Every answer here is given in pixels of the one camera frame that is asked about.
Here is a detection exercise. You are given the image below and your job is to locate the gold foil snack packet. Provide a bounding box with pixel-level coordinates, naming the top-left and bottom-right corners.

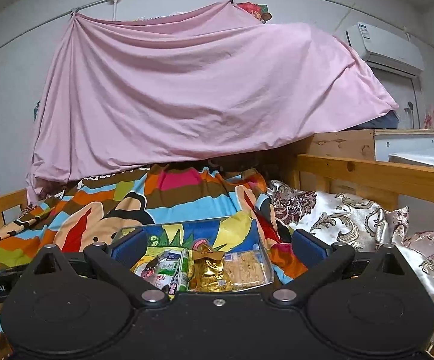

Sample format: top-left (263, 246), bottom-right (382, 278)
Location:
top-left (189, 249), bottom-right (232, 293)

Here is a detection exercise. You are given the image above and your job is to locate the green stick snack packet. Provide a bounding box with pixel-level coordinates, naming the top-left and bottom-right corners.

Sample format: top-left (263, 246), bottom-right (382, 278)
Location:
top-left (177, 249), bottom-right (190, 292)

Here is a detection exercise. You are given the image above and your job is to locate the red wall decoration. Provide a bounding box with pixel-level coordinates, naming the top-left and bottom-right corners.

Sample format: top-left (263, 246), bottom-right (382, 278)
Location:
top-left (237, 2), bottom-right (272, 23)

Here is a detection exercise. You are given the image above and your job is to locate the wooden cabinet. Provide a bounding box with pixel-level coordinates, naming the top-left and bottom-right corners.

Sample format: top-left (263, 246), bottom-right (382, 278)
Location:
top-left (292, 128), bottom-right (434, 162)

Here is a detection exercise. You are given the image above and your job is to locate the small red candy packet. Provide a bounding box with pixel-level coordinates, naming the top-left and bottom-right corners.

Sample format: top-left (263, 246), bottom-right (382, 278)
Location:
top-left (136, 256), bottom-right (159, 281)

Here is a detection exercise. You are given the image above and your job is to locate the wooden bed rail right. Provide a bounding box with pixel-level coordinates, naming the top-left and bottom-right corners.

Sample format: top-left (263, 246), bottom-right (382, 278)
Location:
top-left (292, 154), bottom-right (434, 211)

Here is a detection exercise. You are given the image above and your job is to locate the rice crisp cake packet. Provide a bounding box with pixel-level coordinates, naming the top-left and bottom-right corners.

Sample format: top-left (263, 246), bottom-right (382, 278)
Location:
top-left (224, 250), bottom-right (267, 291)

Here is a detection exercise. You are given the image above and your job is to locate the pink hanging sheet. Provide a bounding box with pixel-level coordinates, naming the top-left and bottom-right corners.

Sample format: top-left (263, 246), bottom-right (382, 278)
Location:
top-left (26, 2), bottom-right (397, 202)

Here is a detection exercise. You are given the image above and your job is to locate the floral satin pillow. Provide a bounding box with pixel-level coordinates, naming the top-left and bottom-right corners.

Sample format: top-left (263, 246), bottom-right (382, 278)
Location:
top-left (267, 180), bottom-right (434, 349)

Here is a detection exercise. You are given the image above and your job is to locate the orange pickled snack pouch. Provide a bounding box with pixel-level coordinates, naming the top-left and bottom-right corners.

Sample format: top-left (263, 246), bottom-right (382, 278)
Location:
top-left (192, 238), bottom-right (214, 254)

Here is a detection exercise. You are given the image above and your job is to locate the colourful monkey blanket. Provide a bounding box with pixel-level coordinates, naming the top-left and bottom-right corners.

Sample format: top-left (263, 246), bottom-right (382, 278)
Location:
top-left (0, 162), bottom-right (308, 360)

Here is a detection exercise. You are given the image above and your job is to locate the white green tofu snack packet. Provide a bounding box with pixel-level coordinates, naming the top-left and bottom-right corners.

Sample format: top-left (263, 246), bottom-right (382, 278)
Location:
top-left (135, 250), bottom-right (181, 290)

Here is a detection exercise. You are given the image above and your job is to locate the white air conditioner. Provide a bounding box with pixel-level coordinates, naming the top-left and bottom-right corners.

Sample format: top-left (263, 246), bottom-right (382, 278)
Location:
top-left (346, 22), bottom-right (424, 79)

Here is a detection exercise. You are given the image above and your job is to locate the metal tray with dinosaur drawing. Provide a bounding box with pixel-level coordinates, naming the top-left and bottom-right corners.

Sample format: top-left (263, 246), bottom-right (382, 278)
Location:
top-left (109, 212), bottom-right (274, 297)

